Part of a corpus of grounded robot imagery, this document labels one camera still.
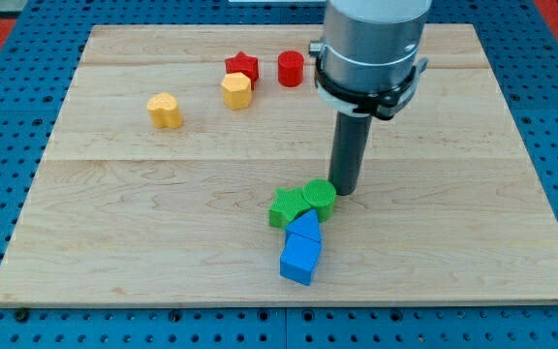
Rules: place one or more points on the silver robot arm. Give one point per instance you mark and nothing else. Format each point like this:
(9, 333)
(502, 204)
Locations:
(366, 58)

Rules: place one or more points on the yellow hexagon block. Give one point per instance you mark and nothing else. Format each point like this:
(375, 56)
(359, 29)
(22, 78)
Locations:
(237, 91)

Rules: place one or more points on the yellow heart block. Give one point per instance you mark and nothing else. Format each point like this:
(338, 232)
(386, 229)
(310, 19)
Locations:
(163, 109)

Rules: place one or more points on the green star block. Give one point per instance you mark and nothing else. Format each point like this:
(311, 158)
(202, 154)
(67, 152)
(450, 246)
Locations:
(288, 205)

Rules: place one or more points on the green cylinder block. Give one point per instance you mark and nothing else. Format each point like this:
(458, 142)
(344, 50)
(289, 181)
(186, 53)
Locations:
(320, 194)

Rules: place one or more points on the blue triangle block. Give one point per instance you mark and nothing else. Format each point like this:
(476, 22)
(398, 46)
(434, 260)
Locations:
(306, 225)

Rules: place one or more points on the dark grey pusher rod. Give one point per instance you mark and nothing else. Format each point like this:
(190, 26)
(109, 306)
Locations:
(349, 142)

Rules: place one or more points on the blue cube block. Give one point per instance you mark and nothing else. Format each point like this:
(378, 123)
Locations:
(299, 259)

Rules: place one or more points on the red cylinder block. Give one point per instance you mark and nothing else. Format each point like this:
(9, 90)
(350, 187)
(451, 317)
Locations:
(290, 68)

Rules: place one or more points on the red star block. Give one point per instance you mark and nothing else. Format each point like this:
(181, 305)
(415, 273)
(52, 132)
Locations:
(245, 64)

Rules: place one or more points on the wooden board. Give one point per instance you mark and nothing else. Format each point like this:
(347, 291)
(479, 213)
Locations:
(448, 209)

